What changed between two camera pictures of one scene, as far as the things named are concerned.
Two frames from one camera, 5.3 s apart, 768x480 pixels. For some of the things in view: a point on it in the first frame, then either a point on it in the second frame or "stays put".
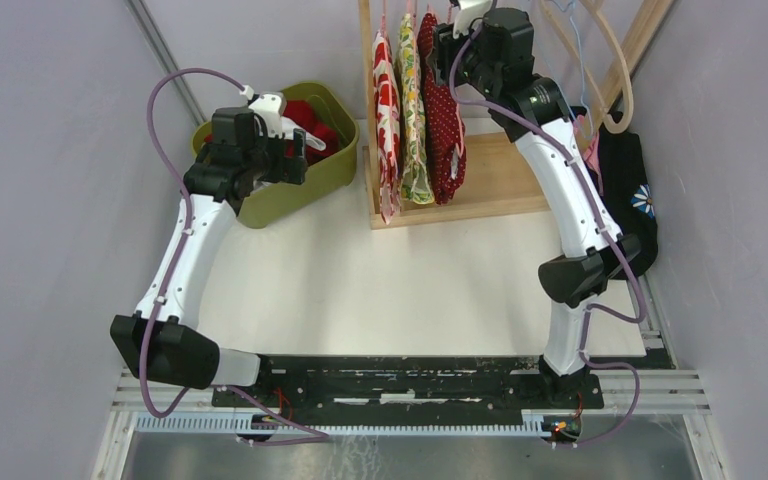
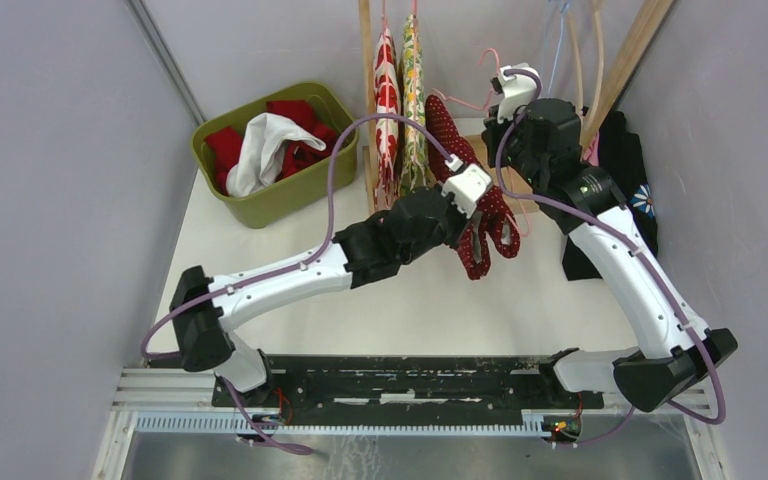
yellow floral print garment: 415,180 stays put
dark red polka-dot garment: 444,119 to 496,218
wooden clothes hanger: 616,110 to 597,102
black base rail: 513,385 stays put
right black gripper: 442,31 to 492,133
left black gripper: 286,170 to 459,216
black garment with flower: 624,189 stays put
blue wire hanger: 581,61 to 563,14
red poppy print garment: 386,123 stays put
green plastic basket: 328,172 stays put
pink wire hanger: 415,81 to 527,228
